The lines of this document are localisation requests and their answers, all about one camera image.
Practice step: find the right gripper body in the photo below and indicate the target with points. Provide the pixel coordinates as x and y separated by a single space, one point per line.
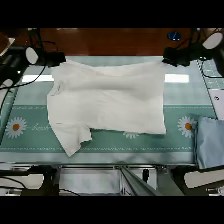
180 55

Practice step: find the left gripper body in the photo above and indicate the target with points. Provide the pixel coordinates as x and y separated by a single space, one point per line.
53 58

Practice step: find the white T-shirt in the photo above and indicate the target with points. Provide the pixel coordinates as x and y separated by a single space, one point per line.
110 100

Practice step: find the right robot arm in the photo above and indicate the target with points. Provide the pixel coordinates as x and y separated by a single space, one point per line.
215 43

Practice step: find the light blue garment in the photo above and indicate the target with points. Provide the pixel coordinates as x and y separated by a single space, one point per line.
211 141

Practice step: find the silver frame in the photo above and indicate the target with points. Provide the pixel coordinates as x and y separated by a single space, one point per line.
133 181

